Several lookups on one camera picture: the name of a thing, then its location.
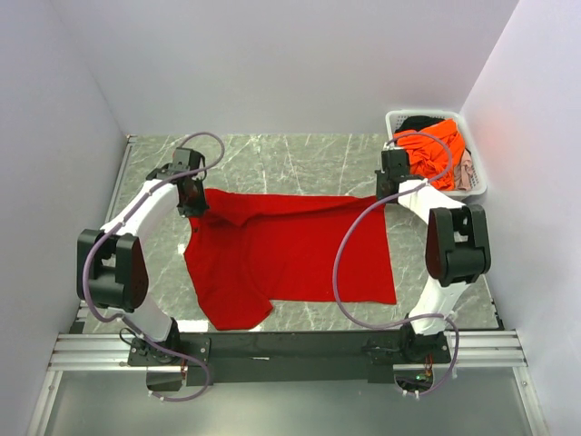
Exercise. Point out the orange t shirt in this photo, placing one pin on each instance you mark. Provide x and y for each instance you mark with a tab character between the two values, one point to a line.
428	158

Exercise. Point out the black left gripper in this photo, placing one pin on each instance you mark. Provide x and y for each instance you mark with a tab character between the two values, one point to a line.
199	208

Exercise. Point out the red t shirt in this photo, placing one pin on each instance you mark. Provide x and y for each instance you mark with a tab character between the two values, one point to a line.
249	250

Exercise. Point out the pink garment in basket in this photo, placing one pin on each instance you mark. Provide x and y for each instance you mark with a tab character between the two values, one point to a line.
463	172

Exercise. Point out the aluminium front frame rail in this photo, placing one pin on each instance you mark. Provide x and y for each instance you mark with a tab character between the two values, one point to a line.
106	352

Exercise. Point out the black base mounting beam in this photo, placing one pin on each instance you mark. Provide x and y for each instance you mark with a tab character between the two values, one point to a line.
288	357

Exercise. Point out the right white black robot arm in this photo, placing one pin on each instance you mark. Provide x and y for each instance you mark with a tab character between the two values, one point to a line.
457	250

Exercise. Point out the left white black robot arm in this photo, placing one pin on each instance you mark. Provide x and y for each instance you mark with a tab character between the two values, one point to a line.
112	277

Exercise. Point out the white plastic laundry basket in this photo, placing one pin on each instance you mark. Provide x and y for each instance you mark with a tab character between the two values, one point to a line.
478	182

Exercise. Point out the black garment in basket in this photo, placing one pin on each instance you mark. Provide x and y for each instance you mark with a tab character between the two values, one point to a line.
417	123

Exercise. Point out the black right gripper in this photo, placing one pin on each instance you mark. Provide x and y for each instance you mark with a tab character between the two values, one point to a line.
380	177

